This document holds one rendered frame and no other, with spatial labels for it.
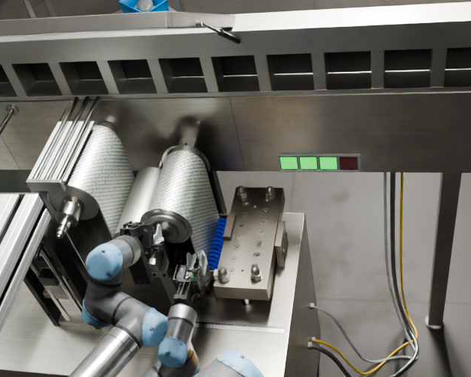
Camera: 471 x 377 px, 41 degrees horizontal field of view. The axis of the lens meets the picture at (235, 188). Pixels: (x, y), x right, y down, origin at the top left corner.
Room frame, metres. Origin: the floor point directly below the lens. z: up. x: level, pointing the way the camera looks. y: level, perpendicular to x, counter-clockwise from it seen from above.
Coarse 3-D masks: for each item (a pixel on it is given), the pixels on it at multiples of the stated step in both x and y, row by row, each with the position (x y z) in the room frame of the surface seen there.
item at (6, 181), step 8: (0, 176) 1.75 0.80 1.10; (8, 176) 1.74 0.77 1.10; (16, 176) 1.73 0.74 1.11; (24, 176) 1.72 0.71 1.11; (208, 176) 1.50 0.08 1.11; (216, 176) 1.51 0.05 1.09; (0, 184) 1.76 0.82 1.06; (8, 184) 1.75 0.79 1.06; (16, 184) 1.74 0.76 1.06; (24, 184) 1.73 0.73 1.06; (216, 184) 1.49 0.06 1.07; (0, 192) 1.77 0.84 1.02; (8, 192) 1.76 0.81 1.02; (16, 192) 1.75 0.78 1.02; (24, 192) 1.74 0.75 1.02; (216, 192) 1.49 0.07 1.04; (216, 200) 1.49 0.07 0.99; (224, 208) 1.51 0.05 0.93
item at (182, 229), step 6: (180, 150) 1.43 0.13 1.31; (186, 150) 1.42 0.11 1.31; (198, 156) 1.41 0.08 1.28; (150, 216) 1.20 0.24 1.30; (156, 216) 1.19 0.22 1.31; (162, 216) 1.18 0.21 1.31; (168, 216) 1.18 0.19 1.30; (150, 222) 1.20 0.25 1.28; (174, 222) 1.17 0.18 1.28; (180, 222) 1.17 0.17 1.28; (180, 228) 1.17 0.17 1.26; (180, 234) 1.17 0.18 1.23; (174, 240) 1.18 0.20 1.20; (180, 240) 1.17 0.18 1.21
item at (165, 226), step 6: (156, 222) 1.19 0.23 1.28; (162, 222) 1.18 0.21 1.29; (168, 222) 1.18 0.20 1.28; (156, 228) 1.18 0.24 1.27; (162, 228) 1.18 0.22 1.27; (168, 228) 1.17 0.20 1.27; (174, 228) 1.17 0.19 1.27; (162, 234) 1.18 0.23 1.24; (168, 234) 1.18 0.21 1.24; (174, 234) 1.17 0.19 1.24; (168, 240) 1.17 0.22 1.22
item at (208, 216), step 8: (208, 184) 1.38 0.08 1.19; (208, 192) 1.37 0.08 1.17; (208, 200) 1.35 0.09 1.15; (200, 208) 1.29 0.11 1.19; (208, 208) 1.34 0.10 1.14; (216, 208) 1.39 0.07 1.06; (200, 216) 1.27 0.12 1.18; (208, 216) 1.32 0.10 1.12; (216, 216) 1.38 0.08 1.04; (200, 224) 1.26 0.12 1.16; (208, 224) 1.30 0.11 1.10; (216, 224) 1.36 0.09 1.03; (200, 232) 1.24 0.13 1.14; (208, 232) 1.29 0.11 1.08; (192, 240) 1.18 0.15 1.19; (200, 240) 1.22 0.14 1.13; (208, 240) 1.27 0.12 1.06; (200, 248) 1.21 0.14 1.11; (208, 248) 1.25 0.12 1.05; (208, 256) 1.24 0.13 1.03
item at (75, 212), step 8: (64, 200) 1.27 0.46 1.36; (72, 200) 1.27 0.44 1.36; (80, 200) 1.27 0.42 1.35; (64, 208) 1.24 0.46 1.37; (72, 208) 1.24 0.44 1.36; (80, 208) 1.25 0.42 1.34; (56, 216) 1.24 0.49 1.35; (72, 216) 1.22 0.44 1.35; (80, 216) 1.24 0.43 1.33; (72, 224) 1.22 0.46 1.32
